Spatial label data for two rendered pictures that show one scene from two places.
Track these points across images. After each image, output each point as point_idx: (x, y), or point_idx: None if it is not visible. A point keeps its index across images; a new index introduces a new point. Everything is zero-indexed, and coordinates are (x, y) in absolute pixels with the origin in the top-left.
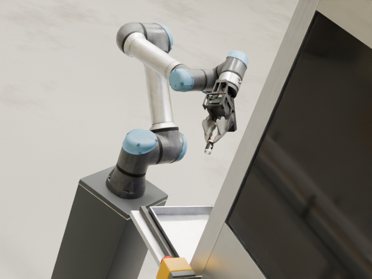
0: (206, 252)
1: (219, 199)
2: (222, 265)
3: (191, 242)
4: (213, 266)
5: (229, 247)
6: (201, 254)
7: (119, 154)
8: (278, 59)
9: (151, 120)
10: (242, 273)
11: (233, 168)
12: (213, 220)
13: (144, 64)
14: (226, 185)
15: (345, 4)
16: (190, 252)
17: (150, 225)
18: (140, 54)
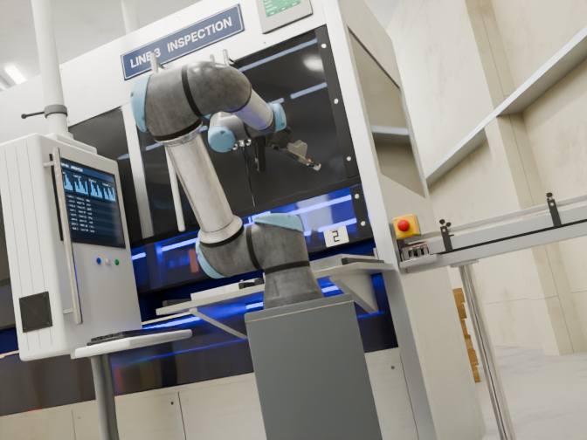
0: (387, 204)
1: (375, 161)
2: (390, 200)
3: None
4: (390, 207)
5: (387, 185)
6: (387, 209)
7: (300, 245)
8: (350, 55)
9: (228, 217)
10: (393, 192)
11: (369, 134)
12: (379, 179)
13: (196, 136)
14: (372, 149)
15: (350, 21)
16: None
17: (356, 259)
18: (257, 98)
